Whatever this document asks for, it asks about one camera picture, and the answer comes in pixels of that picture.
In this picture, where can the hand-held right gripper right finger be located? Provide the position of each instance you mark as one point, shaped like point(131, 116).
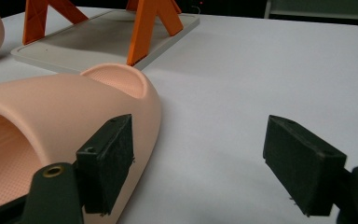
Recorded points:
point(304, 168)

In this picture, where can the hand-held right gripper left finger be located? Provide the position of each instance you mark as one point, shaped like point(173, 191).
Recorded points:
point(105, 161)

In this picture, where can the grey shoe rack orange legs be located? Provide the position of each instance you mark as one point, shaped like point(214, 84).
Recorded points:
point(90, 40)

